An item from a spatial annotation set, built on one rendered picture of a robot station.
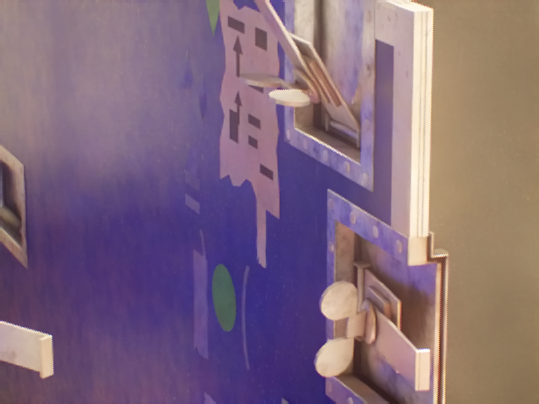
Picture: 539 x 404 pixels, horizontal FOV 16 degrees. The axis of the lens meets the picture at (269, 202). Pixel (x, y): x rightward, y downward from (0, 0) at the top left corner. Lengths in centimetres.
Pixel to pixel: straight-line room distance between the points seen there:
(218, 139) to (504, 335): 102
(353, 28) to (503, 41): 106
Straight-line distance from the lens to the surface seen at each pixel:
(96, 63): 154
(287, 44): 108
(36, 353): 105
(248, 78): 110
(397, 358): 104
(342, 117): 111
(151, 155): 143
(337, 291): 106
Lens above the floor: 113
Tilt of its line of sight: 16 degrees down
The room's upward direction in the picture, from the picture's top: straight up
